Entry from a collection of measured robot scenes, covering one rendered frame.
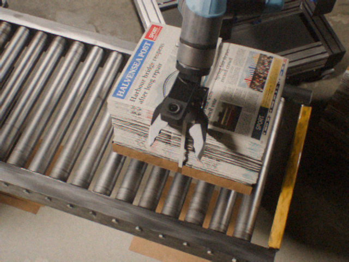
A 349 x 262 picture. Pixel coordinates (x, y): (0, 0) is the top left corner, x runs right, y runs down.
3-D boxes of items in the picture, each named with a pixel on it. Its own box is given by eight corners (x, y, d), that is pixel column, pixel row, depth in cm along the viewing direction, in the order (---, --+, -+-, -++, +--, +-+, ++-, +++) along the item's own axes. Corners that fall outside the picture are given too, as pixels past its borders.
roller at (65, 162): (126, 60, 148) (125, 50, 143) (65, 191, 127) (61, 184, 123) (112, 56, 149) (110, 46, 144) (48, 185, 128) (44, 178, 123)
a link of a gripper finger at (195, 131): (216, 149, 103) (206, 111, 99) (210, 162, 97) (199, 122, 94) (203, 151, 104) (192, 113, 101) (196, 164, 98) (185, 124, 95)
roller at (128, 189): (184, 76, 145) (185, 66, 141) (130, 212, 124) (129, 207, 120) (169, 71, 146) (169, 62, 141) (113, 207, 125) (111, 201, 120)
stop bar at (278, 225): (311, 110, 133) (313, 106, 132) (279, 252, 114) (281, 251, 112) (300, 107, 134) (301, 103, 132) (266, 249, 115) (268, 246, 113)
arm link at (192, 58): (212, 53, 86) (171, 42, 88) (207, 75, 88) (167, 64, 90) (220, 43, 93) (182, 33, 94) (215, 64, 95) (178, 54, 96)
